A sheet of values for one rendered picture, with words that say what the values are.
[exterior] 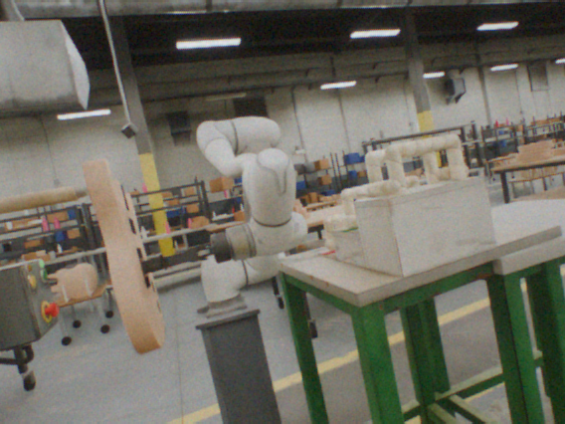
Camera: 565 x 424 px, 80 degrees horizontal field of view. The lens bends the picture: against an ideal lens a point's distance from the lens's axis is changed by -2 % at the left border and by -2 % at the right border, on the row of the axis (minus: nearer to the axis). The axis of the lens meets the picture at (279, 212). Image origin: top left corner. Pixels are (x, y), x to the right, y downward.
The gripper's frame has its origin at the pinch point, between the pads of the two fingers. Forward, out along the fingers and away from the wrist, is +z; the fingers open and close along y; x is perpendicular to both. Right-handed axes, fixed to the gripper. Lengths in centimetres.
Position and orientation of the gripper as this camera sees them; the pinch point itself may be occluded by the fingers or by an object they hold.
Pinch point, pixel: (145, 267)
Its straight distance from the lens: 87.7
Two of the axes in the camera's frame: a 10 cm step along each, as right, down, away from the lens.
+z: -9.3, 2.2, -3.0
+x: -2.5, -9.7, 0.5
